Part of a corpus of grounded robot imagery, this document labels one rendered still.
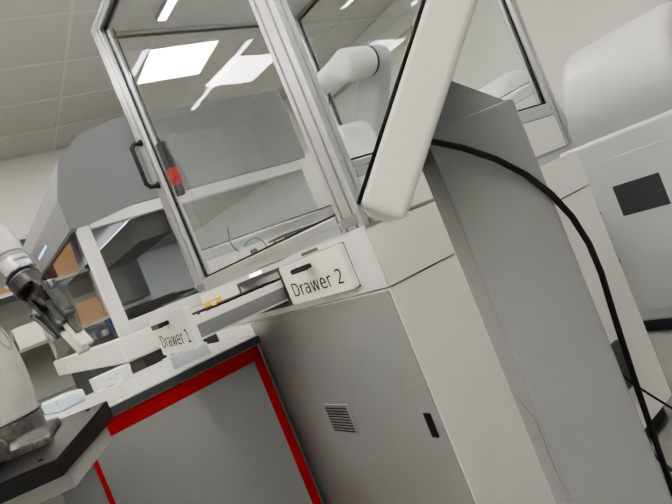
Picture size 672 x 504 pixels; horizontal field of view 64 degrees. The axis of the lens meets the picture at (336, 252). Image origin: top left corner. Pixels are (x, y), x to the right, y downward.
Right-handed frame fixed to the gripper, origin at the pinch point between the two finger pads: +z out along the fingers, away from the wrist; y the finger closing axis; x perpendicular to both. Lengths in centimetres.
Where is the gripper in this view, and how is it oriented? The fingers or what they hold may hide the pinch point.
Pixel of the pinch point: (77, 337)
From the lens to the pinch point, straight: 139.2
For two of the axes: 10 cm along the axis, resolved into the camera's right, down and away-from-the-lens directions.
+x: 4.6, -2.4, 8.6
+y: 5.1, -7.2, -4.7
